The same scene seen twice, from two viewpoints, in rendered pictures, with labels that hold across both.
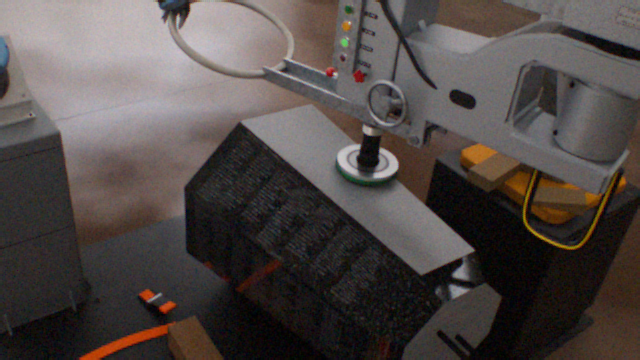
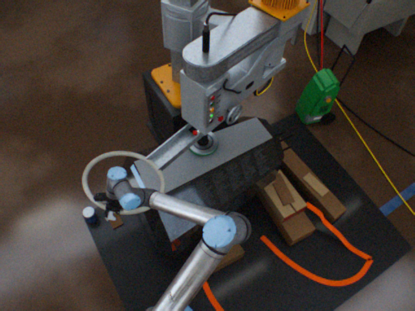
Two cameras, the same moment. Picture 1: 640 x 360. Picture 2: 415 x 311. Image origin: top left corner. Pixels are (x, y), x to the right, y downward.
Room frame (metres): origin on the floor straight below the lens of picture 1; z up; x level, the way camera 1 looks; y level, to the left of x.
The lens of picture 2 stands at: (1.65, 1.35, 2.97)
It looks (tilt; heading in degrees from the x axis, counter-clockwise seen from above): 56 degrees down; 276
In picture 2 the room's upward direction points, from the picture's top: 3 degrees clockwise
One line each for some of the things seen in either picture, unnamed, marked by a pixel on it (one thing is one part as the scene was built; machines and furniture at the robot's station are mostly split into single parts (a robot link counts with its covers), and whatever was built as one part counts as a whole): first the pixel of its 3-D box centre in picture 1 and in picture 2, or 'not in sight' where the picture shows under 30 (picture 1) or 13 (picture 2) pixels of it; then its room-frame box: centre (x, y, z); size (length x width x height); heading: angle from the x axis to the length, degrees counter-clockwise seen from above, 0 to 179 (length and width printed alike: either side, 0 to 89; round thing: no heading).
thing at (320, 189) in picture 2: not in sight; (315, 184); (0.84, -0.40, 0.13); 0.25 x 0.10 x 0.01; 138
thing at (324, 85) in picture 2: not in sight; (323, 87); (0.82, -1.37, 0.43); 0.35 x 0.35 x 0.87; 25
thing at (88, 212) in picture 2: not in sight; (90, 214); (2.79, 0.20, 0.08); 0.10 x 0.10 x 0.13
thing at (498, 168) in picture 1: (493, 171); not in sight; (1.99, -0.66, 0.81); 0.20 x 0.10 x 0.05; 138
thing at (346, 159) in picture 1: (367, 162); (203, 142); (1.86, -0.17, 0.86); 0.21 x 0.21 x 0.01
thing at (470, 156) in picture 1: (542, 169); (187, 79); (2.11, -0.88, 0.76); 0.49 x 0.49 x 0.05; 40
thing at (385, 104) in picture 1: (392, 100); (230, 111); (1.70, -0.20, 1.20); 0.15 x 0.10 x 0.15; 55
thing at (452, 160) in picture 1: (515, 245); (188, 109); (2.11, -0.88, 0.37); 0.66 x 0.66 x 0.74; 40
